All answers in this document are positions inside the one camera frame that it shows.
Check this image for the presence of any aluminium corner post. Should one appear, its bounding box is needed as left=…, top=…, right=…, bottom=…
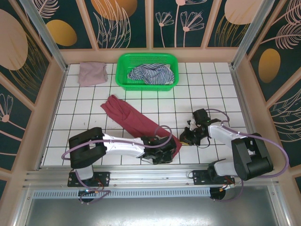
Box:
left=230, top=0, right=276, bottom=69
left=18, top=0, right=69, bottom=73

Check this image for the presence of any green plastic basket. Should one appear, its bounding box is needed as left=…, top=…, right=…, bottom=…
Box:
left=114, top=53, right=181, bottom=92

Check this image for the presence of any grey slotted cable duct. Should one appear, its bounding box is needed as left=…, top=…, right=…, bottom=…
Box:
left=32, top=189, right=211, bottom=198

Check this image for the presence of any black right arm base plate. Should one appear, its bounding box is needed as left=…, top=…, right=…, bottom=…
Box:
left=192, top=169, right=236, bottom=186

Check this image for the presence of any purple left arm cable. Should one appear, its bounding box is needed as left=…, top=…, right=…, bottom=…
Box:
left=61, top=126, right=174, bottom=205

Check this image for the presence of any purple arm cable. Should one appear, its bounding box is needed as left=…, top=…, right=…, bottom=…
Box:
left=61, top=126, right=174, bottom=205
left=204, top=108, right=289, bottom=203

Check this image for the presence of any aluminium mounting rail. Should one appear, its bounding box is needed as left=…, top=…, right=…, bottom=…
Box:
left=22, top=164, right=280, bottom=189

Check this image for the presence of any red ribbed tank top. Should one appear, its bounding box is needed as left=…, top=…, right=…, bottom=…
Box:
left=100, top=94, right=183, bottom=157

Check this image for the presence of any blue white striped tank top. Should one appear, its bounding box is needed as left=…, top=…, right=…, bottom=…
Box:
left=127, top=63, right=176, bottom=86

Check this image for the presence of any grey metal sheet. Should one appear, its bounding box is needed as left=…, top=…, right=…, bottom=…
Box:
left=14, top=186, right=290, bottom=226

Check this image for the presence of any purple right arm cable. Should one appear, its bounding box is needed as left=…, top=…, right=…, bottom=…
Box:
left=204, top=108, right=289, bottom=203

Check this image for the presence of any pale pink ribbed tank top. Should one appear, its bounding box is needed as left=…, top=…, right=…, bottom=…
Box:
left=78, top=61, right=109, bottom=87

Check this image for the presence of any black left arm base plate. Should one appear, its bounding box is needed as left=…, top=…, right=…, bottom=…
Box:
left=67, top=171, right=111, bottom=188

